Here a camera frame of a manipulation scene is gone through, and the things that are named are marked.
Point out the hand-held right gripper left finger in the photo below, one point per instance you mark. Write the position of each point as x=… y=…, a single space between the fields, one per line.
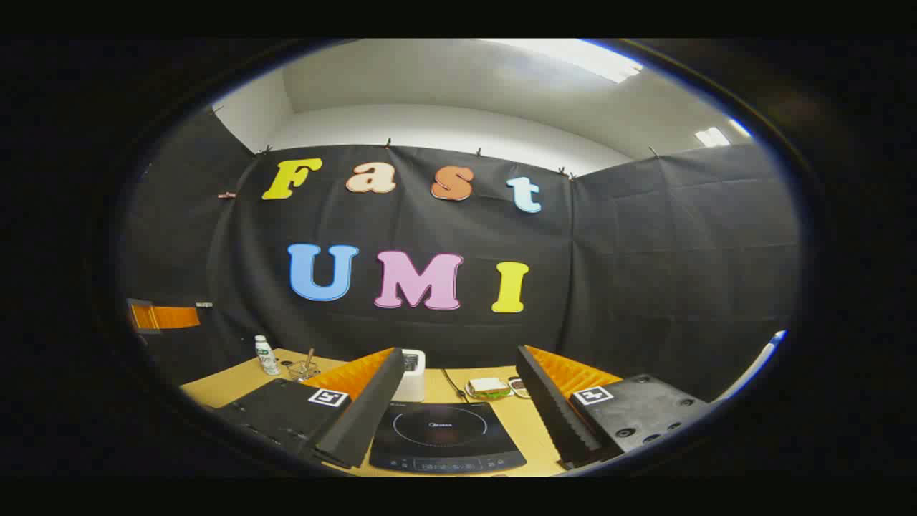
x=365 y=416

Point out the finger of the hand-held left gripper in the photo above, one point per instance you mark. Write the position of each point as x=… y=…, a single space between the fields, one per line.
x=172 y=317

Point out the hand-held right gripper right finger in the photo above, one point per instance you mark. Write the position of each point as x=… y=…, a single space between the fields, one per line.
x=555 y=416

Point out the black induction cooktop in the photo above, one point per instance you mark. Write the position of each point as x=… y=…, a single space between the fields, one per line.
x=444 y=444

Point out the small white dish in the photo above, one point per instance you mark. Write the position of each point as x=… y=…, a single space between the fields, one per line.
x=519 y=387

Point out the white toaster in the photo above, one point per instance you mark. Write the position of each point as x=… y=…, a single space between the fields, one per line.
x=414 y=380

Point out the sandwich with lettuce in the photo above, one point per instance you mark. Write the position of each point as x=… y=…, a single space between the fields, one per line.
x=489 y=385

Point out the white green-label bottle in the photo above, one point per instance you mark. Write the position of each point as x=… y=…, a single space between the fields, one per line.
x=266 y=358

